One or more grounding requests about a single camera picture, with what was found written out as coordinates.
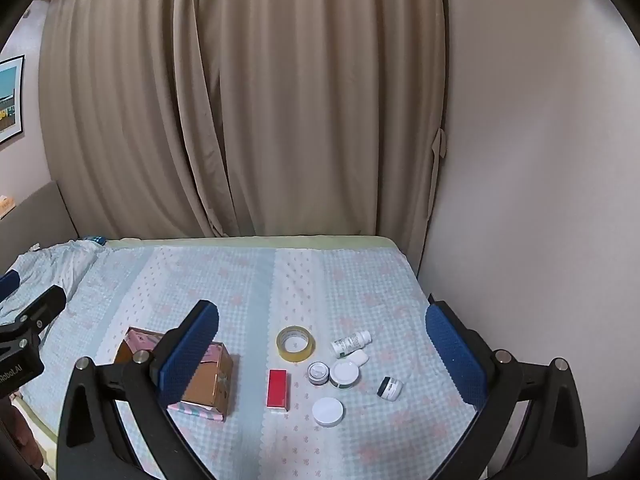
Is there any light blue floral bed sheet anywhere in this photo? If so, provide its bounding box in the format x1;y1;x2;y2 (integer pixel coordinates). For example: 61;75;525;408
0;240;482;480

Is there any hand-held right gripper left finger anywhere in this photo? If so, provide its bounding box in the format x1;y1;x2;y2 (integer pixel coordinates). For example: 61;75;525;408
56;300;221;480

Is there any crumpled light blue blanket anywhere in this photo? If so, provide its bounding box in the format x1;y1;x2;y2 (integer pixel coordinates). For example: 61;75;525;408
0;238;107;328

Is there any small red box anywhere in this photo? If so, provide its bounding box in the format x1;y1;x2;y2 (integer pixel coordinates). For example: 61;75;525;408
267;369;290;413

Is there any small black and white jar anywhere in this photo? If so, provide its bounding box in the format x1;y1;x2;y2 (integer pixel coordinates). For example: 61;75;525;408
377;376;404;402

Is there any beige curtain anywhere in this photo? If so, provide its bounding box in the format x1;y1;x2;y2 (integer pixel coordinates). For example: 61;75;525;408
39;0;449;246

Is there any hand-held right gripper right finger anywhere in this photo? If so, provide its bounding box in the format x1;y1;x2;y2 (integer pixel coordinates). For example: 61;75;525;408
425;292;589;480

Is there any white round jar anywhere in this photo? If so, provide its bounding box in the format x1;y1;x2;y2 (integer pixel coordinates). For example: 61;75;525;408
312;397;345;428

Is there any person's left hand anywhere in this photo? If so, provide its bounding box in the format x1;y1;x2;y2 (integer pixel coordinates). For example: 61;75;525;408
0;400;43;468

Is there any framed wall poster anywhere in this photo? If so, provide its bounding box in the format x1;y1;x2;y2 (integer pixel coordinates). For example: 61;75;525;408
0;54;26;147

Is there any brown cardboard box pink lining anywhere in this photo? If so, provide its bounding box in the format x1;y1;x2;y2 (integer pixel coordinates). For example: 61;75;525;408
114;326;236;423

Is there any yellow clear tape roll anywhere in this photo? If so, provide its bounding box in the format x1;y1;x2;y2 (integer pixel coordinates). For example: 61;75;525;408
276;325;316;363

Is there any small jar grey lid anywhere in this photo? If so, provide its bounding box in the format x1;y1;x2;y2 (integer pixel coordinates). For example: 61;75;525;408
307;361;331;387

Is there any white jar green band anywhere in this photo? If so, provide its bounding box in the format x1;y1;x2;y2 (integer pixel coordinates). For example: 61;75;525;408
329;361;361;390

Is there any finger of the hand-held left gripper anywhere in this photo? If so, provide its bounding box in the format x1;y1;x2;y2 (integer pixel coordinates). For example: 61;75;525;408
14;285;67;332
0;270;21;303

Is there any white pill bottle green label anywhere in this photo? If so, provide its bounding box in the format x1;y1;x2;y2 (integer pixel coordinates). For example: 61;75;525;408
330;330;373;359

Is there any grey padded headboard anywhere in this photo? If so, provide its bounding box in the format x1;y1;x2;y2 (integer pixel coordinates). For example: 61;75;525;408
0;180;79;273

